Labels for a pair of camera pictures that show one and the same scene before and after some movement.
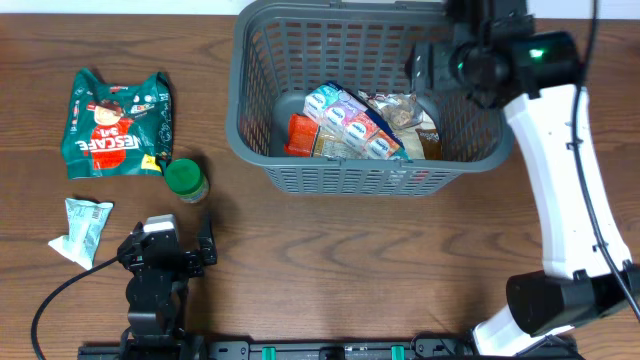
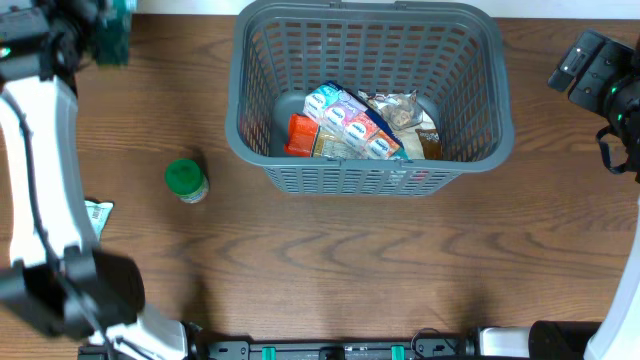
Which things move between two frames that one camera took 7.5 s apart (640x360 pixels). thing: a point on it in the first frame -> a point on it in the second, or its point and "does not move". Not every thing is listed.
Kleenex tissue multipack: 356,124 does not move
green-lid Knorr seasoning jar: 186,180 does not move
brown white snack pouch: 412,128 does not move
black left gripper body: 192,265 -> 74,22
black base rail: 372,348 does not move
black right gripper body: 426,67 -> 578,65
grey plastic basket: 279,51 does not move
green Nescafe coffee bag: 118,130 -> 113,32
